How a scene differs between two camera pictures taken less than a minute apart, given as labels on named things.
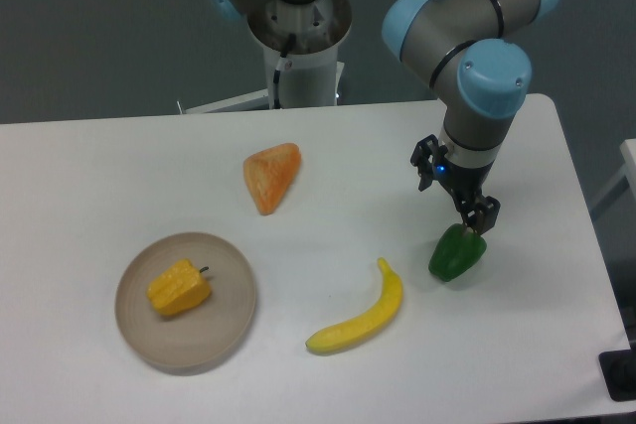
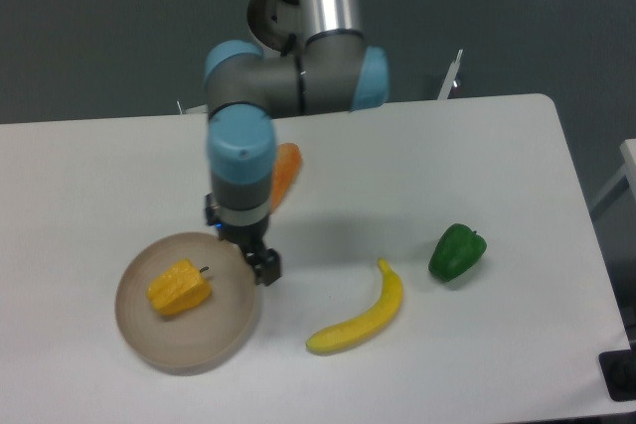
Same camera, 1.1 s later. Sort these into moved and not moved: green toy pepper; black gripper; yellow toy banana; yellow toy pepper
Moved: black gripper
Not moved: green toy pepper; yellow toy banana; yellow toy pepper
